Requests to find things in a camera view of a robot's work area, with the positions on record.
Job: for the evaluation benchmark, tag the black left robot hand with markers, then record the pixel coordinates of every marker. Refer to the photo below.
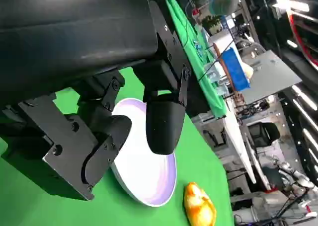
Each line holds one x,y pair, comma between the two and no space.
62,37

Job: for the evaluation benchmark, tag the small blue clips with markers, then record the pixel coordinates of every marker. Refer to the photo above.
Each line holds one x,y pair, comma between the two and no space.
197,46

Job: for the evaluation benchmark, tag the small red device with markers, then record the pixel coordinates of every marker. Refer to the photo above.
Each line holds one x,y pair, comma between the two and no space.
196,12

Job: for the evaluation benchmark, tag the potted green plant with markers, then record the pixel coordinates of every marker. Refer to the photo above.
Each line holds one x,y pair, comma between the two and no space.
211,24

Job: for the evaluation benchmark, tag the clear plastic container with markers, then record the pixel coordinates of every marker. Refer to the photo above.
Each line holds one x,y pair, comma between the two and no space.
213,78

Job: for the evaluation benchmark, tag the white box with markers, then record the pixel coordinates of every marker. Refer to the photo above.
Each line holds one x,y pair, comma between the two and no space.
222,42

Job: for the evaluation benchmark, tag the lilac plate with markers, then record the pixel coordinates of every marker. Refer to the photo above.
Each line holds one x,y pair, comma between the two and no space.
149,173

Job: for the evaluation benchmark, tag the brown wooden stick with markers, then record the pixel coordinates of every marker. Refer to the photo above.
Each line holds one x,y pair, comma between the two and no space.
224,69

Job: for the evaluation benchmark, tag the bright green table cloth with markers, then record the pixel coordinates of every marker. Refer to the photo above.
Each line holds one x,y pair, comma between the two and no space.
37,211

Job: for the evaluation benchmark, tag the blue plastic bin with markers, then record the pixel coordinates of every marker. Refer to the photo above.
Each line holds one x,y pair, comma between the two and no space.
236,69

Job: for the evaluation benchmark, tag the beige round object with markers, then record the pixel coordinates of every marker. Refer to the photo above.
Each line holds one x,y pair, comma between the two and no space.
248,70

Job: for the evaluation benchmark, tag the white table board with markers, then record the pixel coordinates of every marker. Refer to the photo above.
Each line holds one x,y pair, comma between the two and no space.
236,136

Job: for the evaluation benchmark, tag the grey desk panel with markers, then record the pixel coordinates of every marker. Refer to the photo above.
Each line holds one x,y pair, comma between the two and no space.
270,72

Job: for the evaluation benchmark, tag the orange and white bread roll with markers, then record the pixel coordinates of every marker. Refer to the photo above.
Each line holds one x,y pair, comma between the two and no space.
198,206

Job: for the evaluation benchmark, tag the black office chair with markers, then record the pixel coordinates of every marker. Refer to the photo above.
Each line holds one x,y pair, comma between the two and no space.
265,134

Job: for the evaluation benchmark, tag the red curved frame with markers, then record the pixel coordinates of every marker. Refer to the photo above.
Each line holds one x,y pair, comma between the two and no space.
298,32

